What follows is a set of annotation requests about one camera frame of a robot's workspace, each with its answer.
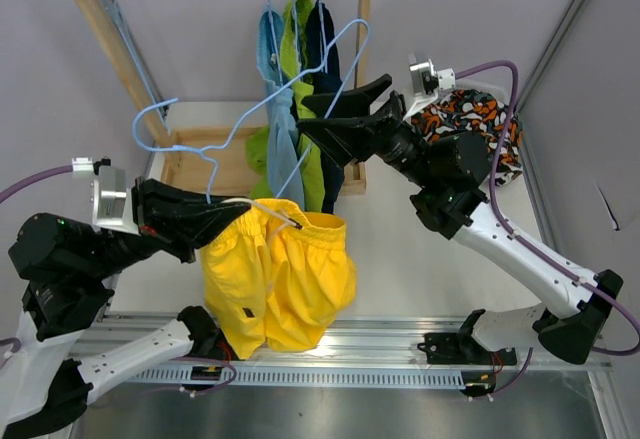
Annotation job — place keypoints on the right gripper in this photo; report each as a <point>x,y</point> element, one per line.
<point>354,132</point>

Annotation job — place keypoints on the blue hanger of yellow shorts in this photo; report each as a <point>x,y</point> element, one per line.
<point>202,151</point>

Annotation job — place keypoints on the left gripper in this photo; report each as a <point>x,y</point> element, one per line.
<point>170,213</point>

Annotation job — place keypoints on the yellow shorts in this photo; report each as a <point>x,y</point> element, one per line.
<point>278,276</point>

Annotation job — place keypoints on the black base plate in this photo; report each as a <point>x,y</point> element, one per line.
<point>459,348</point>
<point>218,349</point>

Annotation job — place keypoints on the lime green shorts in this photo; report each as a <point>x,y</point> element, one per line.
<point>309,156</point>

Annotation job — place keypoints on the white slotted cable duct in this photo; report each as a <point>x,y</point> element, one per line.
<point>183,374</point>

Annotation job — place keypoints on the blue hanger of light-blue shorts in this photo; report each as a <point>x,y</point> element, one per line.
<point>274,43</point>

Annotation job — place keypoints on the aluminium mounting rail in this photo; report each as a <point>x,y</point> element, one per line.
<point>378,343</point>

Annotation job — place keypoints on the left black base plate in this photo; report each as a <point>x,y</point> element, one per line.
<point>218,349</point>

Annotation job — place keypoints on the blue hanger of camouflage shorts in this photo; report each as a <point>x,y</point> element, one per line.
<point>116,15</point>

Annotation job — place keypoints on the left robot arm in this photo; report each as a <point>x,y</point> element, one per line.
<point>65,264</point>

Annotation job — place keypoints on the wooden clothes rack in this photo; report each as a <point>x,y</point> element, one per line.
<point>188,172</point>

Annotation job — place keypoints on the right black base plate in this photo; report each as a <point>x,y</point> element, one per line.
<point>459,348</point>

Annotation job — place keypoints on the orange camouflage shorts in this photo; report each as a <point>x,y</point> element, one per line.
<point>479,112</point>

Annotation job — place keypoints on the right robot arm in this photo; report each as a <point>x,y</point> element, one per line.
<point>574,302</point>

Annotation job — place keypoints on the white plastic basket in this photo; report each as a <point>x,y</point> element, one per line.
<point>499,93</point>

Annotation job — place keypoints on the light blue shorts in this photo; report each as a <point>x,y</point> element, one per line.
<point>278,153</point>

